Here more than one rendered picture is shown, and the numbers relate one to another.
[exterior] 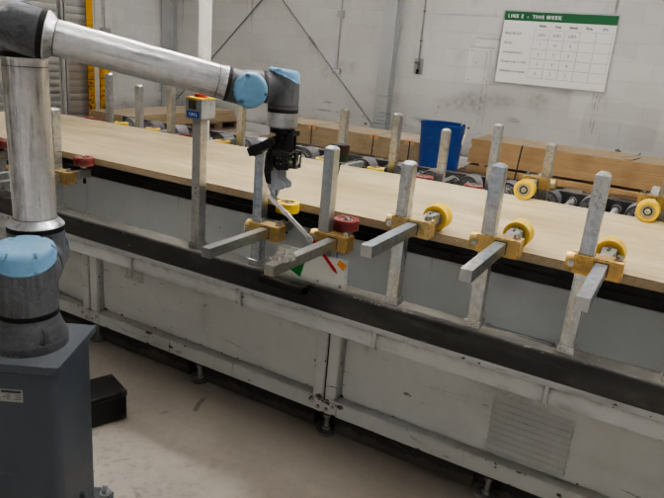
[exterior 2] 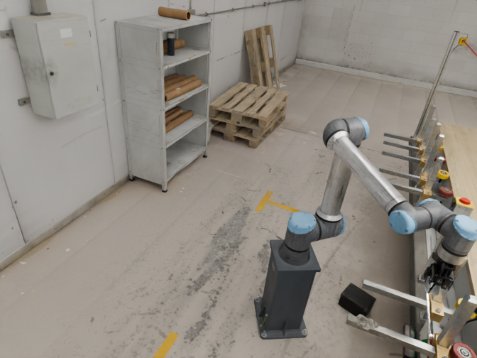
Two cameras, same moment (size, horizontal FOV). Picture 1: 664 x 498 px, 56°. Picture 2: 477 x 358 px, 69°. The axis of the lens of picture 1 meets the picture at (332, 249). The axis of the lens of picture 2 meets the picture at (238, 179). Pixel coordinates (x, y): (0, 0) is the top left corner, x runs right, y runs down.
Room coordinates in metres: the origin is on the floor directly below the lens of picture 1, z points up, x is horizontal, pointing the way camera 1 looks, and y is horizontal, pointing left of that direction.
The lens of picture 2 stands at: (0.89, -0.69, 2.05)
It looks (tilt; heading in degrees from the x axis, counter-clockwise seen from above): 32 degrees down; 82
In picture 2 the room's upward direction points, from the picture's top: 6 degrees clockwise
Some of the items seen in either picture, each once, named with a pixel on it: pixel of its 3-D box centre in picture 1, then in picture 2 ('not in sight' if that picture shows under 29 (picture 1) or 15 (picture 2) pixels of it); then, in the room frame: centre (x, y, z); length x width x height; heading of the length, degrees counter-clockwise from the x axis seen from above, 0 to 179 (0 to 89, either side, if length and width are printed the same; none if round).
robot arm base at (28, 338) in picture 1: (29, 324); (295, 248); (1.49, 0.78, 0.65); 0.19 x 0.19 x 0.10
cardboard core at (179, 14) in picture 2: not in sight; (174, 13); (0.66, 2.85, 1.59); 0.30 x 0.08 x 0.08; 151
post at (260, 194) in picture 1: (260, 211); (439, 293); (1.98, 0.25, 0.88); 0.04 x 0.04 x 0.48; 62
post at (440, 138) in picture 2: not in sight; (429, 164); (2.57, 1.35, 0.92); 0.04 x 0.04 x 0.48; 62
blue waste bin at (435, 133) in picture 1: (440, 151); not in sight; (7.59, -1.21, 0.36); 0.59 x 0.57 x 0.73; 151
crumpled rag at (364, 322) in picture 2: (286, 254); (367, 321); (1.59, 0.12, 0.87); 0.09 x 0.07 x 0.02; 152
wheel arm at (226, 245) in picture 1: (251, 237); (412, 300); (1.87, 0.26, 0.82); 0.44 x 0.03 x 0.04; 152
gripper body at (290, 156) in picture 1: (283, 148); (443, 270); (1.85, 0.17, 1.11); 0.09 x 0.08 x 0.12; 62
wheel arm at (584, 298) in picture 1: (598, 272); not in sight; (1.43, -0.64, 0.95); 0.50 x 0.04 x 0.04; 152
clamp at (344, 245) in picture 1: (331, 239); (441, 351); (1.85, 0.00, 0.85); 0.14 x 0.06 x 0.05; 62
